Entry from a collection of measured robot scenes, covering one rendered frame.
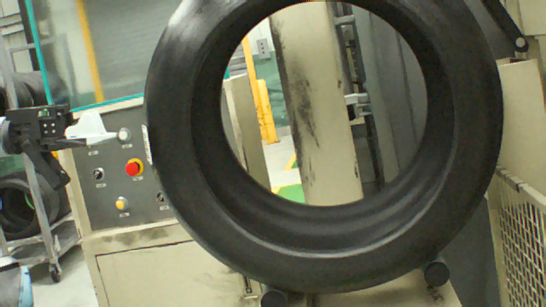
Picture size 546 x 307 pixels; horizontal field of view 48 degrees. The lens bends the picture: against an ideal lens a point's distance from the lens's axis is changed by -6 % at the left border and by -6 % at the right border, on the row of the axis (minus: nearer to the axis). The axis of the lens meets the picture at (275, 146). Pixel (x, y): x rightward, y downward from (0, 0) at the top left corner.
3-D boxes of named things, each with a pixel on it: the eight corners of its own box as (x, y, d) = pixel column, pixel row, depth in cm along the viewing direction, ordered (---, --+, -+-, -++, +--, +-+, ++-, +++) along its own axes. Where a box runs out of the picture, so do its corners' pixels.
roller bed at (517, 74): (471, 189, 151) (450, 68, 147) (529, 178, 149) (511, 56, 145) (490, 210, 131) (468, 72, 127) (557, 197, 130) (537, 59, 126)
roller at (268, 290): (275, 234, 141) (296, 233, 141) (277, 252, 142) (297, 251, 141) (258, 292, 107) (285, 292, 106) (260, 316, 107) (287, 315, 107)
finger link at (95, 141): (108, 110, 110) (60, 115, 110) (112, 144, 110) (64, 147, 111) (113, 108, 113) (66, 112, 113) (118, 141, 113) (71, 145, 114)
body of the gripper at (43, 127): (58, 106, 109) (-3, 111, 111) (63, 153, 111) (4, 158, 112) (74, 101, 117) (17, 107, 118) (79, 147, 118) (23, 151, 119)
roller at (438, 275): (397, 223, 138) (408, 206, 138) (415, 233, 138) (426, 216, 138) (418, 280, 104) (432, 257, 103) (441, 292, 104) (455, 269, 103)
